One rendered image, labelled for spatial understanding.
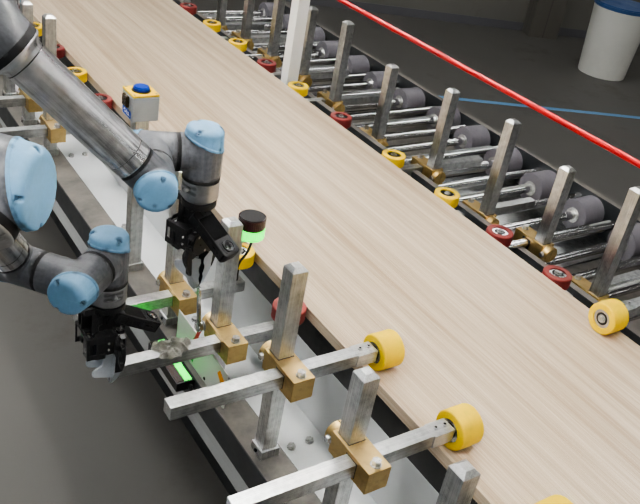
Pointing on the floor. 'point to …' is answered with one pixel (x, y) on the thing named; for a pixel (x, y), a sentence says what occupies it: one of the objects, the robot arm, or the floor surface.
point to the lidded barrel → (613, 38)
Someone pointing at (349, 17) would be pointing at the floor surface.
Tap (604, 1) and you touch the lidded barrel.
